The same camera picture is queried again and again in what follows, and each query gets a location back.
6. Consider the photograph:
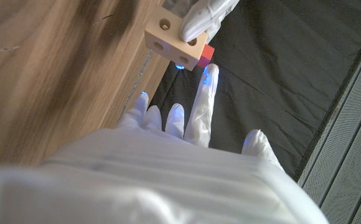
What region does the grey tape outline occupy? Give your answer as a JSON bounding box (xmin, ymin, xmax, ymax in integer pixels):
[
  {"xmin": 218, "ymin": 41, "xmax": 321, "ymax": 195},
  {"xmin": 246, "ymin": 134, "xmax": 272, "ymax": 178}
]
[{"xmin": 116, "ymin": 49, "xmax": 153, "ymax": 124}]

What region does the wooden block with holes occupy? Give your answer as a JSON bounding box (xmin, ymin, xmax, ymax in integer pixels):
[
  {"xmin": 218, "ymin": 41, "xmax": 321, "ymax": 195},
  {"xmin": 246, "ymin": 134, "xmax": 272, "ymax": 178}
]
[{"xmin": 144, "ymin": 4, "xmax": 209, "ymax": 72}]

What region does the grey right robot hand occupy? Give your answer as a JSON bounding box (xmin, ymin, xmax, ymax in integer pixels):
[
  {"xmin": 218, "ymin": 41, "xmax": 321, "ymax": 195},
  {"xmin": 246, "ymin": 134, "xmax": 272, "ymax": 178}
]
[{"xmin": 0, "ymin": 63, "xmax": 330, "ymax": 224}]

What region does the wooden screw with red head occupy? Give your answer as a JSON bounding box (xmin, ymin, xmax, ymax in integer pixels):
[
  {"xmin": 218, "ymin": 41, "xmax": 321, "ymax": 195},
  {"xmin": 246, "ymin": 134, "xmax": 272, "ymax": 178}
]
[{"xmin": 196, "ymin": 44, "xmax": 215, "ymax": 69}]

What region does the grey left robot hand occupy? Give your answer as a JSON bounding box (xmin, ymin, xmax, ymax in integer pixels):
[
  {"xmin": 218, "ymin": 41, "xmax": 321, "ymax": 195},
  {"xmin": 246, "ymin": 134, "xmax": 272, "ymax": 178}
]
[{"xmin": 161, "ymin": 0, "xmax": 240, "ymax": 44}]

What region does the black backdrop curtain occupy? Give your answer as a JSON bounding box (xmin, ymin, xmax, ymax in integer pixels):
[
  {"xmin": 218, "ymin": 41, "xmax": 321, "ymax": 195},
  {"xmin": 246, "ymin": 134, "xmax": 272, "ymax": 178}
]
[{"xmin": 149, "ymin": 0, "xmax": 361, "ymax": 181}]

